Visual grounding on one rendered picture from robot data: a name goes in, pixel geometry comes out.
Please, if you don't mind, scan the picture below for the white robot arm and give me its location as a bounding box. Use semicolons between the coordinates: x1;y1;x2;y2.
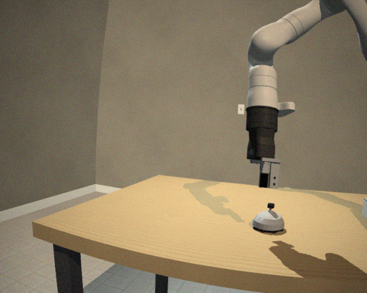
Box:
247;0;367;90

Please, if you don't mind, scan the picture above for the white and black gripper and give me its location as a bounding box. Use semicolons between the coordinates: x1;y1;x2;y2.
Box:
246;86;295;188

